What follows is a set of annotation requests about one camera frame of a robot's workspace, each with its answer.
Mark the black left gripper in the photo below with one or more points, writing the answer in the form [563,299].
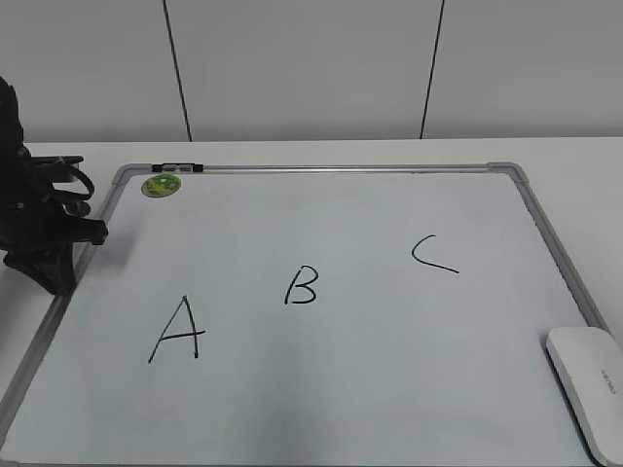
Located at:
[30,214]

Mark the white board eraser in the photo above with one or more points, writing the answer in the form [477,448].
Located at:
[588,362]

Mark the round green sticker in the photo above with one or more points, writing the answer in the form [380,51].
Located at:
[161,186]

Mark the black silver marker clip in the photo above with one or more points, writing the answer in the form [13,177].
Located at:
[177,168]

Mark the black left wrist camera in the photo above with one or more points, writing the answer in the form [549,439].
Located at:
[44,161]

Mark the white board with grey frame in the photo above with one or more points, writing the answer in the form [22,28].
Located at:
[308,316]

